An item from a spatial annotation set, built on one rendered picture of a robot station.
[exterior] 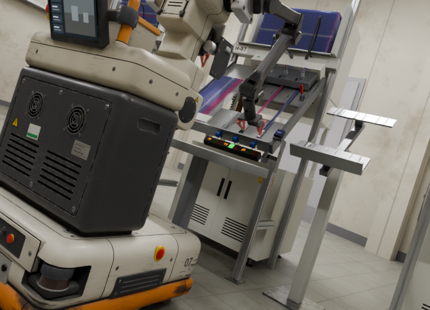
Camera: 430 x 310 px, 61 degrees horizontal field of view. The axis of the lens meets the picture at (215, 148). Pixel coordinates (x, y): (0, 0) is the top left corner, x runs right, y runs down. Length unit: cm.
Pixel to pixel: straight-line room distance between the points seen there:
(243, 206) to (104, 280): 132
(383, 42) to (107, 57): 498
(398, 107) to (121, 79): 463
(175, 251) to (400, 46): 481
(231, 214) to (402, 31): 410
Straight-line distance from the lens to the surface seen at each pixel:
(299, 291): 200
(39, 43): 136
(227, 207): 232
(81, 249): 102
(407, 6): 592
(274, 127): 202
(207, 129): 209
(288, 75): 235
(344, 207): 530
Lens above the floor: 62
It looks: level
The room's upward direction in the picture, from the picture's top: 18 degrees clockwise
